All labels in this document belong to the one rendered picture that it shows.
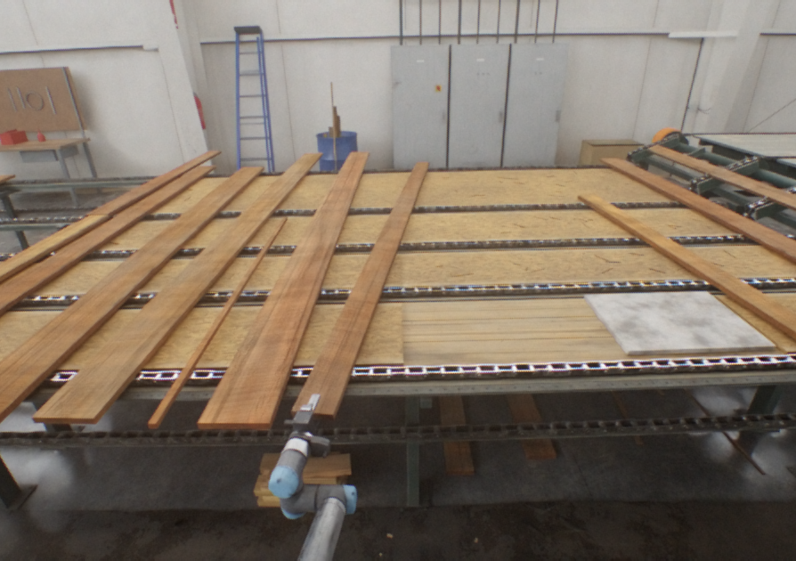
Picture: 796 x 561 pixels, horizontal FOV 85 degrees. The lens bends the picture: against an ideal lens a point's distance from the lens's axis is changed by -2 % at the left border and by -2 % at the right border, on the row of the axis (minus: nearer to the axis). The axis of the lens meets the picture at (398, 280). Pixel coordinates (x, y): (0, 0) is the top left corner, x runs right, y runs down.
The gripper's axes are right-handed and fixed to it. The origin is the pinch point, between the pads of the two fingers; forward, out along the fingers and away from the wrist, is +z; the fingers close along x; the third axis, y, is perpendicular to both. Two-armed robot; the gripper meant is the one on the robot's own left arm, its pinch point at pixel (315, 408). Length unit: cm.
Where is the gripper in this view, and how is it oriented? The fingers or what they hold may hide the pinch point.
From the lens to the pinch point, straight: 154.1
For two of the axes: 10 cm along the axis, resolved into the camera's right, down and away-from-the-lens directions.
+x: 0.2, 8.9, 4.5
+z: 1.5, -4.5, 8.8
